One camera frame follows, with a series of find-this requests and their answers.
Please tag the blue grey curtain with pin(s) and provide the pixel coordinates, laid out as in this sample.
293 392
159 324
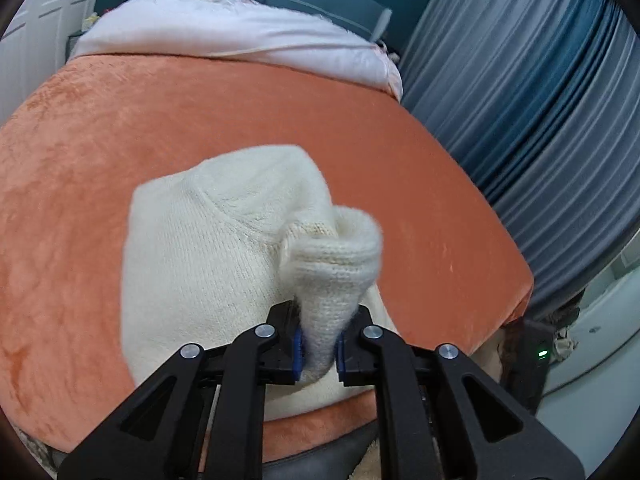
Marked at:
538 102

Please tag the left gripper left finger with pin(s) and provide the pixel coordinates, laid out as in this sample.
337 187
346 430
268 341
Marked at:
200 414

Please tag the white quilt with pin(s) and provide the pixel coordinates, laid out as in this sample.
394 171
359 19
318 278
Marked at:
242 30

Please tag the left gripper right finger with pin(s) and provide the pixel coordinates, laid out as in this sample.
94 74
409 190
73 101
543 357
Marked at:
440 416

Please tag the orange plush bed blanket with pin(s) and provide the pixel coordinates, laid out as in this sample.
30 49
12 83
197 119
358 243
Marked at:
75 150

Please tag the white wardrobe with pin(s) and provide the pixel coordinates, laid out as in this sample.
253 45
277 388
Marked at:
34 46

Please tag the cream knit cardigan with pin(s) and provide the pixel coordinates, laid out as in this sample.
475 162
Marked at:
211 249

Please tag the black device green light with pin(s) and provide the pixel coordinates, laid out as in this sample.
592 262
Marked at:
526 354

